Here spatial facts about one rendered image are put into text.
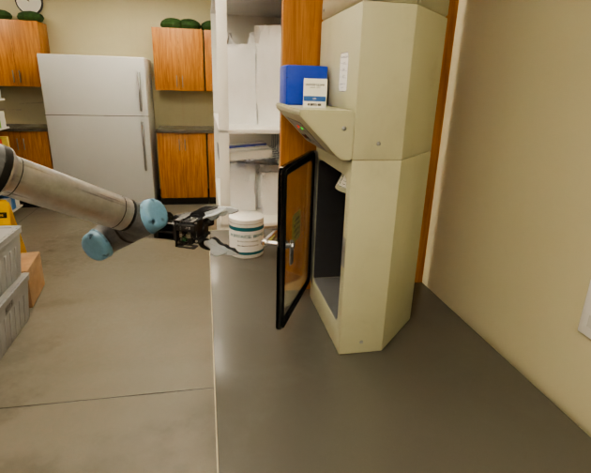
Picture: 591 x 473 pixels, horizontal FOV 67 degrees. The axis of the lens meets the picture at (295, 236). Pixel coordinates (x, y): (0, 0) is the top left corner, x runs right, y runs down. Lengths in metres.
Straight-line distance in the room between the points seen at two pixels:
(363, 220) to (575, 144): 0.45
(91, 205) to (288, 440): 0.60
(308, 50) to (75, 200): 0.71
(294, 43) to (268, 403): 0.89
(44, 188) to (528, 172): 1.02
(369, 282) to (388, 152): 0.30
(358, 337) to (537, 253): 0.45
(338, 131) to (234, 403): 0.59
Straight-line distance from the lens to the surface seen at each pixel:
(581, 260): 1.06
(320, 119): 0.92
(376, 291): 1.07
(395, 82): 0.97
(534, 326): 1.19
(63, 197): 0.96
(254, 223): 1.63
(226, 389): 1.01
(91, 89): 5.91
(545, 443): 1.03
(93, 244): 1.15
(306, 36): 1.30
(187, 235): 1.15
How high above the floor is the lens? 1.56
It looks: 19 degrees down
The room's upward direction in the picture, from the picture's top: 2 degrees clockwise
